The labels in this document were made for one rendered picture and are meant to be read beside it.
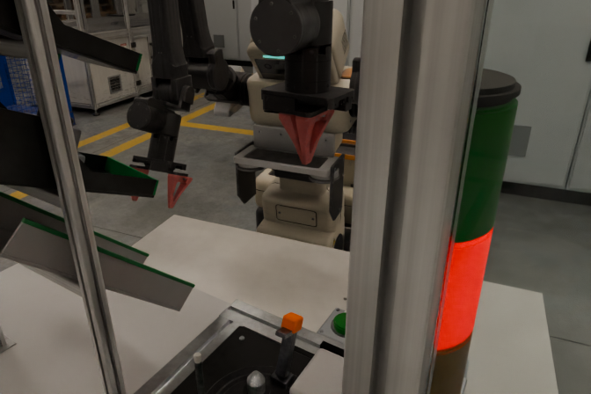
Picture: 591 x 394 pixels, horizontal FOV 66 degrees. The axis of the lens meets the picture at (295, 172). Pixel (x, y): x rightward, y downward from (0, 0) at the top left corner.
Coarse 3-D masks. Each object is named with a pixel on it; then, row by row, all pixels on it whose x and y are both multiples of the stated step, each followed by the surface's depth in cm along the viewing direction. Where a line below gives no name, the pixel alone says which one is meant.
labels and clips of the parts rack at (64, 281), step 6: (24, 264) 59; (36, 270) 58; (42, 270) 57; (48, 276) 57; (54, 276) 56; (60, 276) 55; (60, 282) 56; (66, 282) 55; (72, 282) 54; (78, 282) 54; (72, 288) 54; (78, 288) 54; (78, 294) 54
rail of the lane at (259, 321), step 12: (228, 312) 72; (240, 312) 73; (252, 312) 72; (264, 312) 72; (240, 324) 69; (252, 324) 69; (264, 324) 70; (276, 324) 69; (264, 336) 67; (276, 336) 67; (300, 336) 67; (312, 336) 67; (324, 336) 67; (300, 348) 64; (312, 348) 65
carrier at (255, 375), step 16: (240, 336) 65; (256, 336) 66; (224, 352) 63; (240, 352) 63; (256, 352) 63; (272, 352) 63; (208, 368) 60; (224, 368) 60; (240, 368) 60; (256, 368) 58; (272, 368) 58; (192, 384) 58; (208, 384) 58; (224, 384) 55; (240, 384) 55; (256, 384) 49; (272, 384) 55; (288, 384) 55
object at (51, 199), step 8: (0, 40) 44; (8, 40) 44; (16, 40) 44; (0, 48) 45; (8, 48) 44; (16, 48) 43; (24, 48) 43; (16, 56) 44; (24, 56) 43; (24, 192) 52; (32, 192) 51; (40, 192) 50; (48, 192) 50; (56, 192) 50; (48, 200) 50; (56, 200) 49
